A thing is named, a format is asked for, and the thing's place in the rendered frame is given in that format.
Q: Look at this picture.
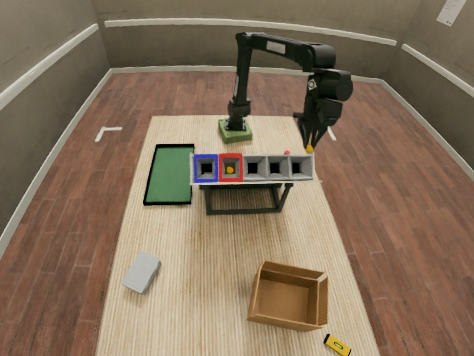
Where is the yellow pocket level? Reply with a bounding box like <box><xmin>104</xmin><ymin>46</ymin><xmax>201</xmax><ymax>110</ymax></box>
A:
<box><xmin>323</xmin><ymin>334</ymin><xmax>352</xmax><ymax>356</ymax></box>

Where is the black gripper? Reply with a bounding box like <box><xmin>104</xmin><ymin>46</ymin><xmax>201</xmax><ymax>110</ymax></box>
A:
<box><xmin>293</xmin><ymin>112</ymin><xmax>328</xmax><ymax>150</ymax></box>

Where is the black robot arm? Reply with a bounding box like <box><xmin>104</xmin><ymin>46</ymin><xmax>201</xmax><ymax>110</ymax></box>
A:
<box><xmin>225</xmin><ymin>32</ymin><xmax>353</xmax><ymax>131</ymax></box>

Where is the brown cardboard box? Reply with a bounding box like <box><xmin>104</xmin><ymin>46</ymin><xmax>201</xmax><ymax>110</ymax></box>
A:
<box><xmin>246</xmin><ymin>260</ymin><xmax>329</xmax><ymax>332</ymax></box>

